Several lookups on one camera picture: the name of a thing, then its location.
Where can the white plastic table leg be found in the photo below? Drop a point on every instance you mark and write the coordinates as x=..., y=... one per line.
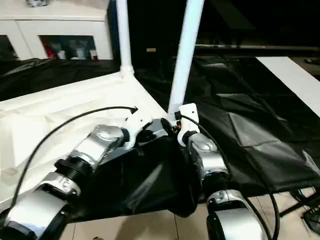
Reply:
x=124, y=37
x=185, y=55

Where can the white plastic table top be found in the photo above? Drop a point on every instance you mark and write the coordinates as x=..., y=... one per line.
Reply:
x=62, y=112

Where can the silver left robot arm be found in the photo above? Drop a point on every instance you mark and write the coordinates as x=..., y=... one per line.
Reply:
x=87, y=150

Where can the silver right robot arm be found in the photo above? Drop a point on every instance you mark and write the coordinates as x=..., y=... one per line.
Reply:
x=212, y=160

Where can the black mat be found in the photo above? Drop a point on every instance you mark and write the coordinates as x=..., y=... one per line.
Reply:
x=250, y=120

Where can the black case with yellow label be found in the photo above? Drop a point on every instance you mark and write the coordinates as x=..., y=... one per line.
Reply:
x=155, y=25

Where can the silver metal bar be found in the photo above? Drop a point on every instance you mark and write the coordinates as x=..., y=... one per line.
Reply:
x=250, y=48

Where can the white flat board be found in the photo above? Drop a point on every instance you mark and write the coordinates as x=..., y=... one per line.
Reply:
x=292, y=75

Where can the red fire extinguisher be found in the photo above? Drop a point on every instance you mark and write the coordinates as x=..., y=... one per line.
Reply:
x=50, y=51

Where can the white cabinet with windows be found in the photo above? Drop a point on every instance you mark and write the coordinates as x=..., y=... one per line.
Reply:
x=62, y=22

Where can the small black flat object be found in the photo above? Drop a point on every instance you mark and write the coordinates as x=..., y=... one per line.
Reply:
x=309, y=60

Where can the dark round floor object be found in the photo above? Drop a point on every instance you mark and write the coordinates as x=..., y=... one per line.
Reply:
x=312, y=220

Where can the small silver grey object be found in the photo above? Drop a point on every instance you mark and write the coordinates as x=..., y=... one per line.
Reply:
x=37, y=2

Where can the black metal table frame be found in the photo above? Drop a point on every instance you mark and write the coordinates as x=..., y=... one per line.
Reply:
x=296, y=207

